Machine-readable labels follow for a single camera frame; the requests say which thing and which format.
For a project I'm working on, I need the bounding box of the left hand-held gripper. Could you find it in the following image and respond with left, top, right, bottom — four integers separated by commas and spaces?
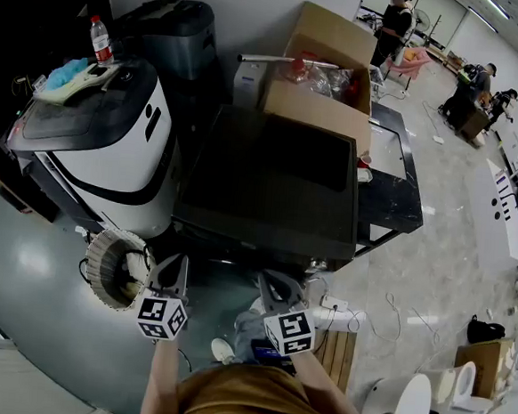
135, 250, 194, 345

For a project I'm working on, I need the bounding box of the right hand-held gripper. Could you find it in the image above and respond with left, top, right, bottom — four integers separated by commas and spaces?
251, 269, 321, 360

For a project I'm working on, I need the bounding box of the person's left forearm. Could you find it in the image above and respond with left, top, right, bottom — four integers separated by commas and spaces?
140, 337, 188, 414

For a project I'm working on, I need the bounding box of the person's right forearm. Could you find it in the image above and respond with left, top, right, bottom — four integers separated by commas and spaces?
284, 349, 369, 414

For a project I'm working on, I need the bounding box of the white cloth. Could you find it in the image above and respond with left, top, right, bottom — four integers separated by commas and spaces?
120, 248, 152, 284

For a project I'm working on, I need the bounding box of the person's jeans leg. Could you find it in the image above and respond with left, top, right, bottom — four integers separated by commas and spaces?
231, 306, 275, 367

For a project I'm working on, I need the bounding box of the black device with screen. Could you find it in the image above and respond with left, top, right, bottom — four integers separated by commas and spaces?
247, 337, 299, 371

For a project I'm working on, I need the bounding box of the woven wicker basket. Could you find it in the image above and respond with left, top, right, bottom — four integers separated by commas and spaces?
79, 226, 158, 315

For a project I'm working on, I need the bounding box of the wooden slatted stool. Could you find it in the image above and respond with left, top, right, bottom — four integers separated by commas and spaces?
311, 327, 360, 396

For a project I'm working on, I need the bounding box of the person's brown shirt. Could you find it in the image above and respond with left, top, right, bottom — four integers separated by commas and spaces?
127, 353, 444, 414

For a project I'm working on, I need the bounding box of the white and black washing machine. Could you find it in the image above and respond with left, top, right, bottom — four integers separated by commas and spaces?
0, 47, 187, 241

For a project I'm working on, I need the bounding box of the black table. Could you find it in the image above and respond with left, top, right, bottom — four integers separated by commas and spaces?
352, 99, 434, 263

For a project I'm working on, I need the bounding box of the white toilet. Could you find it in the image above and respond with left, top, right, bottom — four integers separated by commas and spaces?
360, 367, 435, 414
420, 357, 496, 414

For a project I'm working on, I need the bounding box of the large open cardboard box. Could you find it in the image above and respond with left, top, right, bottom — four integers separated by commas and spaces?
255, 0, 384, 156

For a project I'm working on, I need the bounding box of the black bag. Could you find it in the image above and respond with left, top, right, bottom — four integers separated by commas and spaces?
466, 313, 507, 348

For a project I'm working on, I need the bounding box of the white carton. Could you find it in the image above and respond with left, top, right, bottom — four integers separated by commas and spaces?
231, 60, 272, 110

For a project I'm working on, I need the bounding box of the cream plastic tray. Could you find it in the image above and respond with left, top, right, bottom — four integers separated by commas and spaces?
32, 54, 122, 110

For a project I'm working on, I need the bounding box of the long white board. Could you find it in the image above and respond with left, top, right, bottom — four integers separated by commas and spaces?
464, 156, 518, 271

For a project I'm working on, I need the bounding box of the clear jug with red cap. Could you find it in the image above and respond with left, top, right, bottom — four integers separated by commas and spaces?
274, 55, 330, 91

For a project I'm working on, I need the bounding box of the blue fluffy cloth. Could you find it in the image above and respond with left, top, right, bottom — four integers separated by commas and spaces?
46, 54, 92, 93

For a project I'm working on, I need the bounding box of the metal pole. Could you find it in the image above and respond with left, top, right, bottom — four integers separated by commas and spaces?
237, 53, 339, 71

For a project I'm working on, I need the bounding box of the dark grey appliance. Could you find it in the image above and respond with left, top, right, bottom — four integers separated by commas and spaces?
109, 0, 223, 84

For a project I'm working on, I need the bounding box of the clear water bottle red label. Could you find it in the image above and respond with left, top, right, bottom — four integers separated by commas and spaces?
86, 13, 118, 68

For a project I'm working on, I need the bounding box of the brown wooden cabinet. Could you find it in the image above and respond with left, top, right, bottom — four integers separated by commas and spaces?
453, 98, 492, 142

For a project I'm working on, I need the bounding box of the pink chair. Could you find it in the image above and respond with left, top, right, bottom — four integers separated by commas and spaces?
384, 43, 434, 85

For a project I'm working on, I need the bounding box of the standing fan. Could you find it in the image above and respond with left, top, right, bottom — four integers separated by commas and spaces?
410, 7, 433, 38

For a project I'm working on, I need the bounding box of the black cable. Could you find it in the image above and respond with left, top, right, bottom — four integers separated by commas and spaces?
76, 256, 93, 286

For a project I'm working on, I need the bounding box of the white power cable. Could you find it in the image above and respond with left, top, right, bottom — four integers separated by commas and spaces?
344, 288, 445, 349

